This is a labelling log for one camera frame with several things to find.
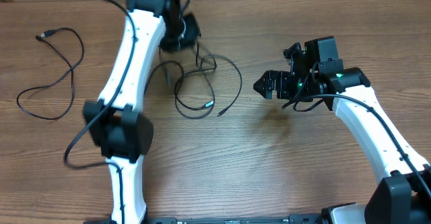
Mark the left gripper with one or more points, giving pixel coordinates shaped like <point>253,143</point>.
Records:
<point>190,29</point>

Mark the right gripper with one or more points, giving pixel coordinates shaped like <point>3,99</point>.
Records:
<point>281,85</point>

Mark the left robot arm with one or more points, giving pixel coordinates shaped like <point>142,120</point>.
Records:
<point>115,120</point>

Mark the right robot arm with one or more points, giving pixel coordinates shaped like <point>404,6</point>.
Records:
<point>402,174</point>

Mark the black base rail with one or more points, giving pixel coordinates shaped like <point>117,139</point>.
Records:
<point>232,221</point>

